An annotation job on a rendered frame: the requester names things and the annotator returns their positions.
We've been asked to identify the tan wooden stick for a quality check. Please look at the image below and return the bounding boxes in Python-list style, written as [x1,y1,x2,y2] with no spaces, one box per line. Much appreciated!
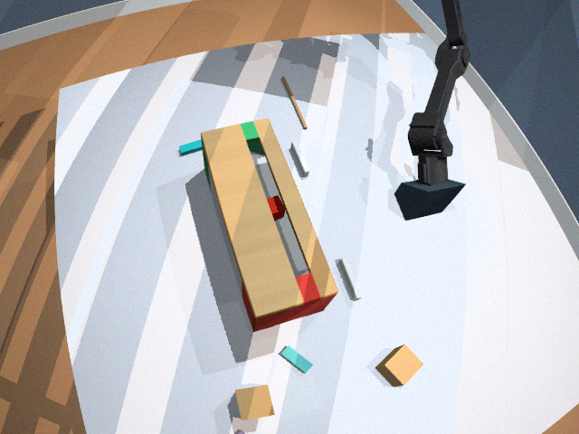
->
[282,77,308,129]

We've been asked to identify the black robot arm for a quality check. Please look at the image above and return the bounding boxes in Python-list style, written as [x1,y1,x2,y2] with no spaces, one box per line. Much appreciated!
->
[407,0,470,186]

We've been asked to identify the teal rectangular block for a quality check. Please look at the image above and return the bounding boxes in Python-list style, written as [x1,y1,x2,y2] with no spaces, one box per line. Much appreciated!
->
[281,346,313,373]
[179,140,203,156]

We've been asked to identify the small red block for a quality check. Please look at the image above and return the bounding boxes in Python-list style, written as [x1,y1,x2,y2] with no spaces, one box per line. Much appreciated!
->
[267,195,285,221]

